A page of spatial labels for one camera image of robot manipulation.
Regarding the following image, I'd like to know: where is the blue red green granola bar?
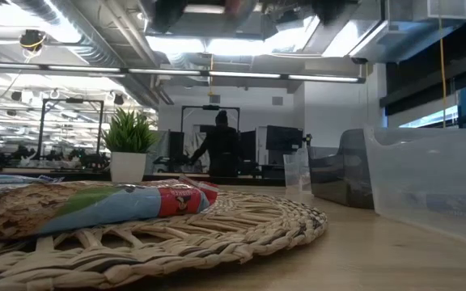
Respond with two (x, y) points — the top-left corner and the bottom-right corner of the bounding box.
(0, 175), (221, 244)

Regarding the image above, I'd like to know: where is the long white light bar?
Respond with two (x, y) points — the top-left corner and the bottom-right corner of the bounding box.
(0, 60), (366, 85)

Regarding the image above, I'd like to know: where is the green plant in white pot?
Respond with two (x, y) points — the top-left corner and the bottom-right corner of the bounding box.
(102, 107), (159, 183)

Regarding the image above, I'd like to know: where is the black computer monitor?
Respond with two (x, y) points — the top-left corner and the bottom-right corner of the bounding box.
(239, 129), (258, 163)
(167, 129), (186, 163)
(265, 124), (304, 153)

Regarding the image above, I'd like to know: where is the person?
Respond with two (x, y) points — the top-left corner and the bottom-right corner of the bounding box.
(188, 109), (243, 178)

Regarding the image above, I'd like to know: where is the clear plastic bin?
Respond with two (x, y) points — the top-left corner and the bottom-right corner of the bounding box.
(283, 147), (314, 196)
(362, 124), (466, 250)

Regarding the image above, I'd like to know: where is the dark grey plastic bin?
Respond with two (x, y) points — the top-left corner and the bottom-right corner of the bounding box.
(307, 128), (376, 210)

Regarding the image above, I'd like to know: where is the round woven wicker placemat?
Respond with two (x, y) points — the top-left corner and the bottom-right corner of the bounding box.
(0, 189), (328, 291)

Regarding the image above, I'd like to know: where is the black robot station frame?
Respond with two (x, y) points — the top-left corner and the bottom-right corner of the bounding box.
(180, 103), (241, 175)
(37, 97), (105, 170)

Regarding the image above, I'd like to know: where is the yellow hanging power cable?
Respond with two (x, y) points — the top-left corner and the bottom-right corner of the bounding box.
(437, 15), (448, 130)

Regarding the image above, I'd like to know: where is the black ceiling cable reel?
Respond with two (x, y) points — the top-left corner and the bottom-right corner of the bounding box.
(17, 28), (49, 53)

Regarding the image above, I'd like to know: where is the black aluminium table frame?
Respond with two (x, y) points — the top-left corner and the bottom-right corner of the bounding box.
(0, 165), (287, 188)

